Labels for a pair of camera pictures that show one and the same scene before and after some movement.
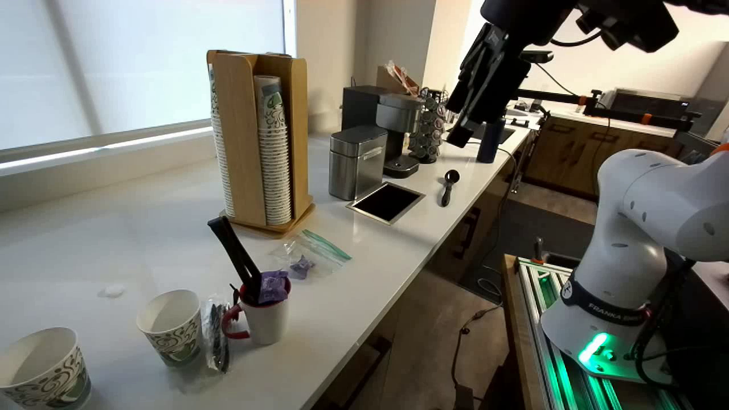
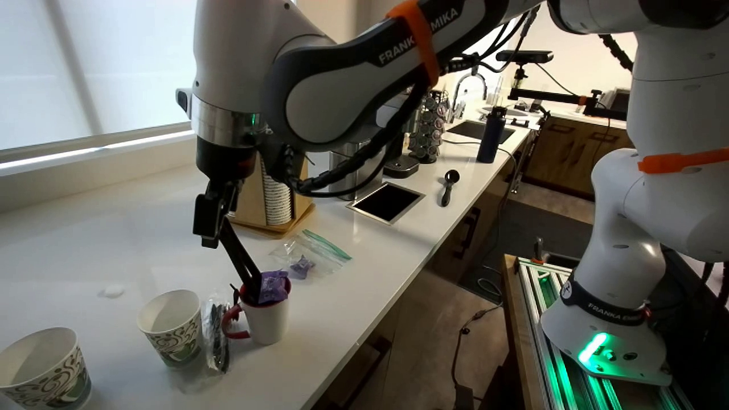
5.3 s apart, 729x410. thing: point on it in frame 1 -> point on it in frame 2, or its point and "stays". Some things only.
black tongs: (240, 257) stays
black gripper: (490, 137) -> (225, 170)
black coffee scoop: (451, 177) stays
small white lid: (111, 289) stays
